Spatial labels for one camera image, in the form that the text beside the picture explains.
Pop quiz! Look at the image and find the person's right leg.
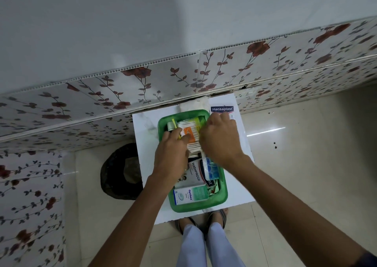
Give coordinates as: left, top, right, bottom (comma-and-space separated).
206, 222, 246, 267

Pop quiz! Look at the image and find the white tissue pack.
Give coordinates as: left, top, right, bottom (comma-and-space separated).
179, 97, 210, 113

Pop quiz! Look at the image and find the white and red plaster box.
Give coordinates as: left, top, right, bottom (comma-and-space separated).
176, 157, 213, 190

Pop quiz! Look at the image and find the person's left forearm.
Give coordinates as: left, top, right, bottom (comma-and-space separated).
88, 176, 175, 267

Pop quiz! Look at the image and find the person's right sandal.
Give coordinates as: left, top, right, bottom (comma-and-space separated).
207, 209, 229, 230

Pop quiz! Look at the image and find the green plastic basket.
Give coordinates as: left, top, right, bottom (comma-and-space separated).
157, 110, 229, 213

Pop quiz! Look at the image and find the person's left sandal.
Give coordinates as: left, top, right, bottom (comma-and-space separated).
175, 217, 198, 234

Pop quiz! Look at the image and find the person's left leg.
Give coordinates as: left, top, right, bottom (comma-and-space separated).
176, 224, 208, 267

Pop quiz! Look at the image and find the cotton swab pack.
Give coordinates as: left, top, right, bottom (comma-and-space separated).
177, 120, 204, 153

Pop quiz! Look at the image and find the white and green medicine box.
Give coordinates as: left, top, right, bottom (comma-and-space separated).
173, 185, 210, 206

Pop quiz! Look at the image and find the person's right forearm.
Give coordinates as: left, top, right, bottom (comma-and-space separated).
227, 155, 377, 267

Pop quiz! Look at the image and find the person's right hand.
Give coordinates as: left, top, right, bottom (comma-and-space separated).
199, 112, 247, 171

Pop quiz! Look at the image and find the person's sandal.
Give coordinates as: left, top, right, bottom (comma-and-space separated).
175, 217, 198, 234
207, 209, 229, 230

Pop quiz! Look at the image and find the blue transparent packet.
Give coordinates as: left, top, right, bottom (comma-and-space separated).
204, 157, 221, 181

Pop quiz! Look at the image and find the yellow strip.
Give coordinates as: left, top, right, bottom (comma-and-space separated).
172, 118, 182, 139

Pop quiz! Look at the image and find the black round mat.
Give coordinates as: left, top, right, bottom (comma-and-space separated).
100, 143, 144, 201

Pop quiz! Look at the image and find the person's leg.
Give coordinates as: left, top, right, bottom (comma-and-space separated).
176, 224, 208, 267
206, 222, 246, 267

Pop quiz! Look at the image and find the yellow green box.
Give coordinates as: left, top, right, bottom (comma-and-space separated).
188, 117, 208, 131

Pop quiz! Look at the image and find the person's left hand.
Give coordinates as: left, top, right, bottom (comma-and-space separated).
153, 129, 192, 184

